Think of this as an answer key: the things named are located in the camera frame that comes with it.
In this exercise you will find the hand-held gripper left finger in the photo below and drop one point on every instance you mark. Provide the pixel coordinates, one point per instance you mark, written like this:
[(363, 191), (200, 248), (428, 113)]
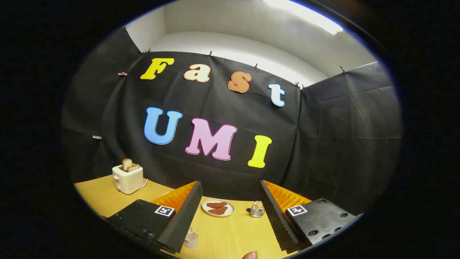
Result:
[(179, 223)]

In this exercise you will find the wooden table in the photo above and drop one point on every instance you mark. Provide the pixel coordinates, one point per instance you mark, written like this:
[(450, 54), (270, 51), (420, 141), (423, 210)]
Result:
[(230, 233)]

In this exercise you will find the clear juice bottle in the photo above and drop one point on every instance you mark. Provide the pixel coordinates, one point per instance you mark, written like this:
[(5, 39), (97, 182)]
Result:
[(191, 239)]

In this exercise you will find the white round plate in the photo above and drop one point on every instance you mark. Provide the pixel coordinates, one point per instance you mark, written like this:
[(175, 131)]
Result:
[(231, 208)]

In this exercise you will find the red meat piece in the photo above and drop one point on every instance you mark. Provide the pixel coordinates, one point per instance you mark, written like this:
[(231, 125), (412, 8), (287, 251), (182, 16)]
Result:
[(218, 211), (215, 205)]

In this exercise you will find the cream toaster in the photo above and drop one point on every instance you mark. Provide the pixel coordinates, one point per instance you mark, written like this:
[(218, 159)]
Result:
[(127, 180)]

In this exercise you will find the toast slice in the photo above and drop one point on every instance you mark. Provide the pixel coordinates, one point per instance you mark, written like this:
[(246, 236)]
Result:
[(126, 164), (133, 167)]

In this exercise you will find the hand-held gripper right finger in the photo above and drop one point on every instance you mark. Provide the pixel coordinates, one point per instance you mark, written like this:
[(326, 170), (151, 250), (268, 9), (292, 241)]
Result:
[(280, 223)]

